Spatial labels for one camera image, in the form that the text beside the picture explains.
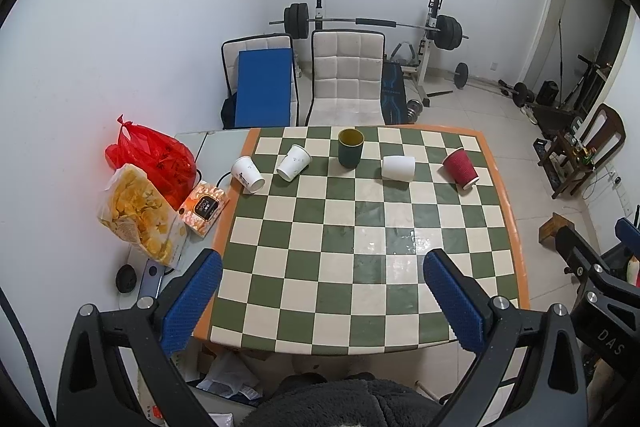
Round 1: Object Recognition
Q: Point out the white paper cup with logo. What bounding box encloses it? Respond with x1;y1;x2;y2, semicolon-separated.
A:
231;156;265;194

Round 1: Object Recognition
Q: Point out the red ribbed paper cup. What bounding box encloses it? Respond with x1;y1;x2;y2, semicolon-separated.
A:
442;147;480;191

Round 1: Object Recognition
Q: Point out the plain white paper cup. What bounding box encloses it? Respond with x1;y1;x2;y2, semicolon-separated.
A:
381;155;416;183

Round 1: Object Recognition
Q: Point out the white paper cup with birds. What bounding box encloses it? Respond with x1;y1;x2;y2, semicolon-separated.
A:
276;144;312;183

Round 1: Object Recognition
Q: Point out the dark green yellow-lined cup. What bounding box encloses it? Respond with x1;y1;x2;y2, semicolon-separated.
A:
337;128;364;170

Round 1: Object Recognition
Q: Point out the black round object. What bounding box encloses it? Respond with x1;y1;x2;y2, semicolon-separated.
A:
115;263;138;294

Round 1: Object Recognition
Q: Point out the blue smartphone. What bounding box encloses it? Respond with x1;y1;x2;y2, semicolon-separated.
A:
138;259;165;299

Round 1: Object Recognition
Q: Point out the small wooden stool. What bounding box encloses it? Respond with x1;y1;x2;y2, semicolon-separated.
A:
538;212;575;247

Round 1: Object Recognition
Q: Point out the bag of yellow snacks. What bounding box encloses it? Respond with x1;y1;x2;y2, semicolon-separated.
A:
96;164;188;269

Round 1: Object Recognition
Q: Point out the dark fleece clothing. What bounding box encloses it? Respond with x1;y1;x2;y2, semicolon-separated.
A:
242;372;442;427

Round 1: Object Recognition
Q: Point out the orange wet wipes pack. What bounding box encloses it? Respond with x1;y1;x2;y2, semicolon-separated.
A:
178;181;229;237

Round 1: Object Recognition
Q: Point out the dark wooden chair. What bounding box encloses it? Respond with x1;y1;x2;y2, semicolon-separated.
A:
538;103;627;199

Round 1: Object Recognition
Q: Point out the red plastic bag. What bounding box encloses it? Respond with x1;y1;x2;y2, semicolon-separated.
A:
104;115;196;210

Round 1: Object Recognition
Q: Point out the green checkered table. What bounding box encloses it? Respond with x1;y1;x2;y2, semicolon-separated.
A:
194;126;529;355

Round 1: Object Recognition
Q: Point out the grey side table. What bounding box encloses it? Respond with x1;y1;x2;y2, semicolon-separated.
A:
117;128;252;427

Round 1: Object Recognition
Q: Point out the white weight bench rack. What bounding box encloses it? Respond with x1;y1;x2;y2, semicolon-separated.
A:
314;0;442;107

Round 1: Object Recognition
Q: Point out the chair with blue cushion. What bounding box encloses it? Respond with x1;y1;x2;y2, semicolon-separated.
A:
220;34;299;129

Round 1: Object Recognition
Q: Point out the barbell with black plates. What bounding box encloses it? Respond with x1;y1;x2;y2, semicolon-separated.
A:
269;3;468;51

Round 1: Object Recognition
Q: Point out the white quilted chair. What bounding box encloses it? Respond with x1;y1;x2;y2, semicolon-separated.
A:
306;29;385;127

